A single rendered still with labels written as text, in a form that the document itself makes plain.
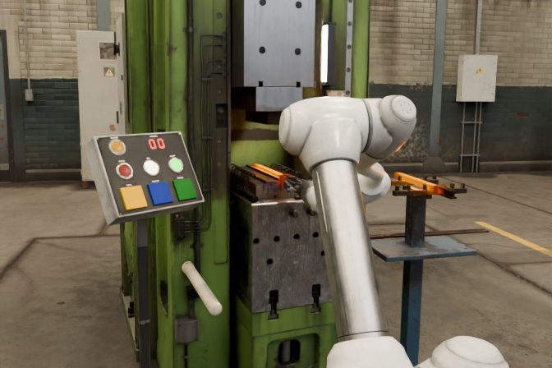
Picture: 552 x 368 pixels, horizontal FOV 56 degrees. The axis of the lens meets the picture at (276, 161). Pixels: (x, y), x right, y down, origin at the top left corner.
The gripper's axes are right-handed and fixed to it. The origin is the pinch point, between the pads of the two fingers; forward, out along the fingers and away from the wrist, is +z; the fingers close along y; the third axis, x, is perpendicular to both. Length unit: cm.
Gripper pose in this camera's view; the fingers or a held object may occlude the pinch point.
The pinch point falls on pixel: (289, 181)
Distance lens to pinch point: 206.5
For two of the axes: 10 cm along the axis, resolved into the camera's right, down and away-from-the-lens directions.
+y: 9.3, -0.4, 3.6
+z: -3.6, -1.7, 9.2
